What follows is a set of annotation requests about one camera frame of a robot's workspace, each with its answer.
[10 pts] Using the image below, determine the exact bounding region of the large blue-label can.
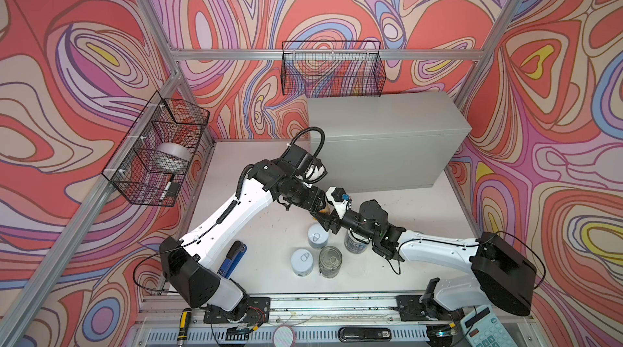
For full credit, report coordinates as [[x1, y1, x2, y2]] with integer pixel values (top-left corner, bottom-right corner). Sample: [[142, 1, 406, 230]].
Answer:
[[344, 230, 370, 254]]

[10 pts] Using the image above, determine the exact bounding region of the small orange-label can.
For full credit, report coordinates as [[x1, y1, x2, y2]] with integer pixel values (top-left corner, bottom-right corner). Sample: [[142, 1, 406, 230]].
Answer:
[[318, 205, 334, 218]]

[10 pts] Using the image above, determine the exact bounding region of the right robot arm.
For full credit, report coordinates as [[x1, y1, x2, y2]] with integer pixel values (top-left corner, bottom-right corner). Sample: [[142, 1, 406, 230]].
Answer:
[[325, 187, 537, 316]]

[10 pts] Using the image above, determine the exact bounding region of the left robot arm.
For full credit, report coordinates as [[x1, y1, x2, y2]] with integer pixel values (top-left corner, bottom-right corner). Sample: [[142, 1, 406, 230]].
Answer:
[[159, 143, 327, 312]]

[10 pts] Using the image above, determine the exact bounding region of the teal can rear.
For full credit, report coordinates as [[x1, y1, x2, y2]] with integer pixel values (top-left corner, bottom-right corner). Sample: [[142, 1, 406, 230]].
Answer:
[[308, 223, 329, 250]]

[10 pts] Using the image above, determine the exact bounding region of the teal can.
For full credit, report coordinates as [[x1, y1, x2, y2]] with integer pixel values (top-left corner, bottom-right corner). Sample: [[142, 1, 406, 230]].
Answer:
[[290, 248, 314, 277], [308, 223, 329, 250]]

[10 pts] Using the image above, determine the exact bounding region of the chopped tomato can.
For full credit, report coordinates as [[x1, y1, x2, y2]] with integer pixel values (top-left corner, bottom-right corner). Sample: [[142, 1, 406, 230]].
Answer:
[[319, 246, 343, 279]]

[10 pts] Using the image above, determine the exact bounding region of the teal can front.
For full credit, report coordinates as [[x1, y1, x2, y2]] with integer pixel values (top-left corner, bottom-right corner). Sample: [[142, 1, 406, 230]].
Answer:
[[290, 248, 314, 277]]

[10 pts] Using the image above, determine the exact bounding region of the grey metal cabinet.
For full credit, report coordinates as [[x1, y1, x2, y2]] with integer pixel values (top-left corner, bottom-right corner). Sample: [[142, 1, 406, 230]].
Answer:
[[308, 92, 471, 194]]

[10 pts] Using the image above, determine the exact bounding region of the blue stapler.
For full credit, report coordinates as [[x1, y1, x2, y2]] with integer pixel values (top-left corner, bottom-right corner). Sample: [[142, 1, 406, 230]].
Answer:
[[217, 241, 248, 279]]

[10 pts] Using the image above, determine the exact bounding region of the black barcode device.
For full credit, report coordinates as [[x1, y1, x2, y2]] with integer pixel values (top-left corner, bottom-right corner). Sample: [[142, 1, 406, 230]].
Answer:
[[337, 327, 392, 343]]

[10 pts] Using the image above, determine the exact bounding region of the teal calculator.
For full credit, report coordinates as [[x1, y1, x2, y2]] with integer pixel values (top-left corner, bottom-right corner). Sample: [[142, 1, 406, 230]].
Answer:
[[460, 305, 518, 347]]

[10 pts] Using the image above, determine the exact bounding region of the green circuit board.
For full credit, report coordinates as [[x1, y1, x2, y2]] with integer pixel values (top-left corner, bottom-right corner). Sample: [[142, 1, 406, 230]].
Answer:
[[225, 328, 254, 341]]

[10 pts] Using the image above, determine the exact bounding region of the yellow black screwdriver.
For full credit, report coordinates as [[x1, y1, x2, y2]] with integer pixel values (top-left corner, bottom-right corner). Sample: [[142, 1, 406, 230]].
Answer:
[[176, 308, 192, 347]]

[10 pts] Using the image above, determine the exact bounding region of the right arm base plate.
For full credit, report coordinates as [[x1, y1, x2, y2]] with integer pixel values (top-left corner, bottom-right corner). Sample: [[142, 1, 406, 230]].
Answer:
[[395, 295, 455, 322]]

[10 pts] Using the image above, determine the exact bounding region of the back black wire basket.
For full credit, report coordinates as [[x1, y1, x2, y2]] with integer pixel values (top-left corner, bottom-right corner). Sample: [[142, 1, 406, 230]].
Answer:
[[281, 39, 387, 98]]

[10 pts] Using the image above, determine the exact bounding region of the black wire basket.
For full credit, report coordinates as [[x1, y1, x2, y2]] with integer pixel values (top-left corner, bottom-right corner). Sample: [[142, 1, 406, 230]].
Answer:
[[102, 92, 210, 207], [281, 39, 387, 98]]

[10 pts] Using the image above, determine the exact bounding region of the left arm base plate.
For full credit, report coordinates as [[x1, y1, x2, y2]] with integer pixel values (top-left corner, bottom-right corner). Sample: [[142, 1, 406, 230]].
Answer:
[[204, 296, 271, 326]]

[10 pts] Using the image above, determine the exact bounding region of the left black wire basket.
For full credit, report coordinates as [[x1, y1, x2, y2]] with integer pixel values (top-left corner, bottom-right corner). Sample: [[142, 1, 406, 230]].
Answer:
[[102, 92, 210, 207]]

